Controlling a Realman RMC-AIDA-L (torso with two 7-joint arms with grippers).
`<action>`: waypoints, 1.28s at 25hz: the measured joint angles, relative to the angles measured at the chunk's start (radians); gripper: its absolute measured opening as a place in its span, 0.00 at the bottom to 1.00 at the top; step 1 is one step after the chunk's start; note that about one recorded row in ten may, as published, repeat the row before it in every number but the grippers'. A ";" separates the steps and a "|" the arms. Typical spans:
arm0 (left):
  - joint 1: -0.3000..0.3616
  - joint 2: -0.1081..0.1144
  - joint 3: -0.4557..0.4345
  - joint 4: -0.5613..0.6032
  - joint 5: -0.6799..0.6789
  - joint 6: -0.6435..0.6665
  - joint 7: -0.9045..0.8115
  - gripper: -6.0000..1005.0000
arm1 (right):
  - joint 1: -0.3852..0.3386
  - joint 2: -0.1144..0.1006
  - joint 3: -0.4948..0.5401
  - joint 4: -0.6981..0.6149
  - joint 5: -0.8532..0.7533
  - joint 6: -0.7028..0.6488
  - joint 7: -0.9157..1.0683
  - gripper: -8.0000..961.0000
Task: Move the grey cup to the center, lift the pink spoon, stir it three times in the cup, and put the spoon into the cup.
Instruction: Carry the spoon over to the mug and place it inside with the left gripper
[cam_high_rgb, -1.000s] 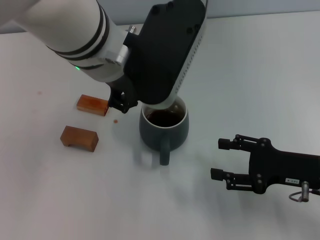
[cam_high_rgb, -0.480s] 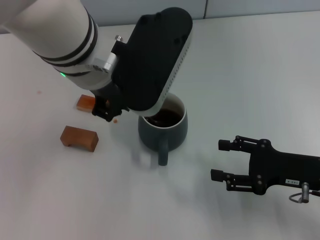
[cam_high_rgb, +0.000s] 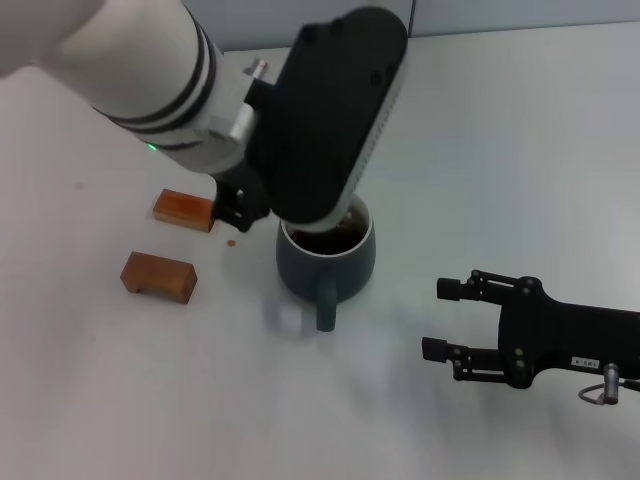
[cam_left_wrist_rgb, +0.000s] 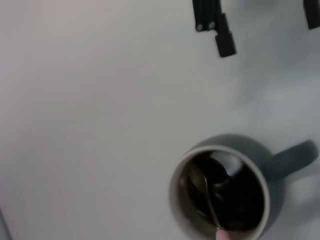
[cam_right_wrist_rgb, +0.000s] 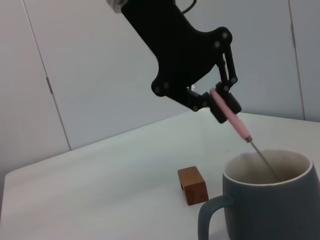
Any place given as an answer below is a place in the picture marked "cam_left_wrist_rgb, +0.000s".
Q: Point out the grey ceramic coffee cup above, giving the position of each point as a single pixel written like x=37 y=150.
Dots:
x=275 y=160

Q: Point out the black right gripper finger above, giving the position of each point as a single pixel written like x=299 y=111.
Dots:
x=226 y=42
x=312 y=15

